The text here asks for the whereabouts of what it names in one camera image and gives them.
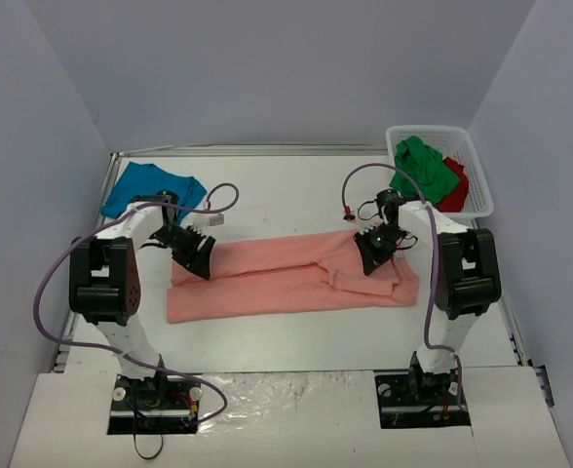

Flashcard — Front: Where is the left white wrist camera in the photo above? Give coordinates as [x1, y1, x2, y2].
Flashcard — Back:
[188, 214, 224, 234]

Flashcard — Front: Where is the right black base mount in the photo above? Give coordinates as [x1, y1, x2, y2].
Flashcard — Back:
[374, 370, 471, 430]

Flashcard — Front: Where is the purple cable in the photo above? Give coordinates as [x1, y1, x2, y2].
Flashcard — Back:
[340, 162, 466, 410]
[32, 182, 242, 422]

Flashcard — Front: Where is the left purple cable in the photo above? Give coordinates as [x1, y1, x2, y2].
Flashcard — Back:
[32, 182, 242, 422]

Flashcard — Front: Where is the pink t shirt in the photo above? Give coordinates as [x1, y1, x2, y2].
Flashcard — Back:
[167, 230, 420, 324]

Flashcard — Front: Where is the white plastic basket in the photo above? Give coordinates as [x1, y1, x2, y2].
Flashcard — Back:
[386, 125, 494, 220]

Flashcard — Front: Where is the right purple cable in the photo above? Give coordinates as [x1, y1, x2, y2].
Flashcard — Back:
[340, 162, 466, 410]

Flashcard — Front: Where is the red t shirt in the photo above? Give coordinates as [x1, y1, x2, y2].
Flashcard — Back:
[436, 157, 470, 213]

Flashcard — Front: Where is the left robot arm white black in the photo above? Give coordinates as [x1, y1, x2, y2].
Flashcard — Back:
[69, 190, 215, 408]

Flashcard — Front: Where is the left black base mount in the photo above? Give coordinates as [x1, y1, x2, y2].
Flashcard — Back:
[107, 375, 201, 435]

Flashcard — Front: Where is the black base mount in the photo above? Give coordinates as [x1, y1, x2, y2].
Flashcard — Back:
[107, 375, 201, 435]
[374, 370, 471, 430]

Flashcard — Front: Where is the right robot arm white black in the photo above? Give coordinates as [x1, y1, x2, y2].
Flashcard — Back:
[354, 189, 501, 403]

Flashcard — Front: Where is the green t shirt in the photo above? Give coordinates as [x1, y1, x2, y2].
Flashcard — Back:
[390, 136, 458, 205]

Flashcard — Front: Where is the blue folded t shirt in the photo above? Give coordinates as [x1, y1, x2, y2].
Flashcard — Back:
[100, 162, 208, 218]

